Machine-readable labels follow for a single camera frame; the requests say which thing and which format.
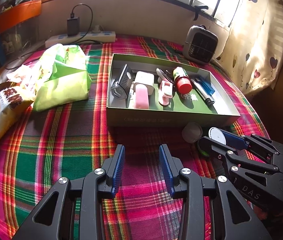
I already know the plaid pink green cloth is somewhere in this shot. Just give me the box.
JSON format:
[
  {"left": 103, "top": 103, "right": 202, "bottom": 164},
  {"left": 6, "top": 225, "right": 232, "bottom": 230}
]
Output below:
[{"left": 0, "top": 35, "right": 269, "bottom": 240}]

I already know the green cardboard box tray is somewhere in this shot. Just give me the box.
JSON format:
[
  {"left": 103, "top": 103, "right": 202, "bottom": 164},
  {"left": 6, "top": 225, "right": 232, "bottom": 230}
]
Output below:
[{"left": 106, "top": 54, "right": 240, "bottom": 127}]

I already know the orange plastic tray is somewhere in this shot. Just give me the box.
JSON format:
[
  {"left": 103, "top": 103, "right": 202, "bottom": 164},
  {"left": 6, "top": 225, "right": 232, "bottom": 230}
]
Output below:
[{"left": 0, "top": 0, "right": 42, "bottom": 34}]

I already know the blue rectangular case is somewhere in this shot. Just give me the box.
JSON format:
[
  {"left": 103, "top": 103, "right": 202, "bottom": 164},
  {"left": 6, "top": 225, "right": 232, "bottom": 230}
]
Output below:
[{"left": 197, "top": 76, "right": 215, "bottom": 96}]

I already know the white power strip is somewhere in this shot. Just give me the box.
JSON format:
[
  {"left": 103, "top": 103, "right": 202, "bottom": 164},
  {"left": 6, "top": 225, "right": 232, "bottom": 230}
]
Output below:
[{"left": 45, "top": 31, "right": 116, "bottom": 48}]

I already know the small beige desk fan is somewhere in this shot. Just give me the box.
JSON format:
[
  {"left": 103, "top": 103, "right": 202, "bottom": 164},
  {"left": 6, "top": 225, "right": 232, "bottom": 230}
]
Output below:
[{"left": 182, "top": 25, "right": 218, "bottom": 64}]

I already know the pink soft bar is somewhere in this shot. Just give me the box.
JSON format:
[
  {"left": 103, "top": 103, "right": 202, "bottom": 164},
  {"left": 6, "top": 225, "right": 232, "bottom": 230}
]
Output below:
[{"left": 135, "top": 84, "right": 149, "bottom": 109}]

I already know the black oval device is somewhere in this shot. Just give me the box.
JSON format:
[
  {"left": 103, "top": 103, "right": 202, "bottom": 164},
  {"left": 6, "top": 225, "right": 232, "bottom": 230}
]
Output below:
[{"left": 156, "top": 68, "right": 174, "bottom": 85}]

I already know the black power adapter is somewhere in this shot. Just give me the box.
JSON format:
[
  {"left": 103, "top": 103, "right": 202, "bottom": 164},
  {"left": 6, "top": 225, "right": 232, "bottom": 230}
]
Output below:
[{"left": 67, "top": 17, "right": 80, "bottom": 36}]

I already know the cream heart pattern curtain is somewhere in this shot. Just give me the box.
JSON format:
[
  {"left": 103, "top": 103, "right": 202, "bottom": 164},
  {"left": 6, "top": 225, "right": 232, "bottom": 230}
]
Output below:
[{"left": 220, "top": 0, "right": 283, "bottom": 97}]

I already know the white charger cube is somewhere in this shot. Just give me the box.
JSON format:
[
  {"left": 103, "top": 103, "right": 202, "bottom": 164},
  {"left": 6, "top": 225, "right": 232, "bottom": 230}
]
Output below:
[{"left": 133, "top": 71, "right": 154, "bottom": 96}]

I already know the snack chip bag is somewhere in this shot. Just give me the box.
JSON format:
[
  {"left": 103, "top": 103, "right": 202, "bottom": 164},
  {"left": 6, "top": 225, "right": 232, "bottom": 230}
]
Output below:
[{"left": 0, "top": 82, "right": 35, "bottom": 139}]

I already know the white disc green base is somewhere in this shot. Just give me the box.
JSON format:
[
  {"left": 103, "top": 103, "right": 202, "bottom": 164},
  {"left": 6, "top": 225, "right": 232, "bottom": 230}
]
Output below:
[{"left": 197, "top": 127, "right": 227, "bottom": 157}]

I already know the black bike light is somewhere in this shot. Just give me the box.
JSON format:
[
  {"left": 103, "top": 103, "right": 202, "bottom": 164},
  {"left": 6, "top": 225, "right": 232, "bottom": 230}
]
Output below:
[{"left": 110, "top": 64, "right": 133, "bottom": 100}]

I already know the green tissue pack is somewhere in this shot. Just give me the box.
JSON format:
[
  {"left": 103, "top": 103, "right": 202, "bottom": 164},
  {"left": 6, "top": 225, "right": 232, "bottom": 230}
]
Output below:
[{"left": 32, "top": 43, "right": 92, "bottom": 112}]

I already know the pink mint round gadget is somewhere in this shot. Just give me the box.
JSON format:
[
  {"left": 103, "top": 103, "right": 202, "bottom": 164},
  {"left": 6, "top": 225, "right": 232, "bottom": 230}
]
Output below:
[{"left": 182, "top": 122, "right": 203, "bottom": 144}]

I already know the black bar device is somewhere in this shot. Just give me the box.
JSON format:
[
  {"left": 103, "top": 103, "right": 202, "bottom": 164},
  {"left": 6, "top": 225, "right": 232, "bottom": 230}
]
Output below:
[{"left": 191, "top": 79, "right": 214, "bottom": 106}]

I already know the brown bottle red cap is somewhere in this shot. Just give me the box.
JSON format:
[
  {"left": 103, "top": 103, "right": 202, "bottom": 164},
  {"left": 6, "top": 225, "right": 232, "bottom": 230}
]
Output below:
[{"left": 172, "top": 67, "right": 192, "bottom": 94}]

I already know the pink clip holder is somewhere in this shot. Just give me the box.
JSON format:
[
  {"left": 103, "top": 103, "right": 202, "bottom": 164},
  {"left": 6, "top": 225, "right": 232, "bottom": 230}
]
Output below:
[{"left": 158, "top": 81, "right": 173, "bottom": 106}]

